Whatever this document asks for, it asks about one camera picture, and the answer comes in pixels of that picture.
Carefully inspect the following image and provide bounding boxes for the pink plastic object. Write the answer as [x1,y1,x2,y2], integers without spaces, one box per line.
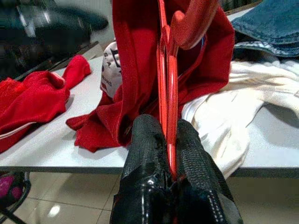
[0,175,23,204]

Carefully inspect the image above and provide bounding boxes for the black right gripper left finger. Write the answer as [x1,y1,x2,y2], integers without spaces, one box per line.
[109,113,175,224]

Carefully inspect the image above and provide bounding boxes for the metal clothes rack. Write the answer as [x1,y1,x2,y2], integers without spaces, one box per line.
[0,171,33,224]

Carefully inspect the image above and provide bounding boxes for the red garment with white trim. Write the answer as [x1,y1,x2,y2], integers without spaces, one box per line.
[0,54,92,154]

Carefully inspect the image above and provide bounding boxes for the blue denim jeans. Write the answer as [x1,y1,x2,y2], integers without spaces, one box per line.
[230,0,299,58]

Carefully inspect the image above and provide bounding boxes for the black television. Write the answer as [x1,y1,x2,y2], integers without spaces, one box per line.
[0,0,110,47]

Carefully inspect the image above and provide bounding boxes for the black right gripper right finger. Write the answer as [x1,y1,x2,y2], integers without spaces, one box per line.
[168,119,243,224]

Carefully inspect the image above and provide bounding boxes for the red printed garment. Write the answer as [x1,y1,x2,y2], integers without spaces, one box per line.
[66,0,235,154]

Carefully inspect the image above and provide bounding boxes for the white cotton garment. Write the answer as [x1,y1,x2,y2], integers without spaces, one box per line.
[181,90,266,179]

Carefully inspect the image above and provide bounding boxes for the cream trousers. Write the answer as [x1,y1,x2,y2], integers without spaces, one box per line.
[230,60,299,112]

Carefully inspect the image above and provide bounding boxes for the red clothes hanger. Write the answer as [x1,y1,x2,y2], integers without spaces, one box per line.
[156,0,220,182]

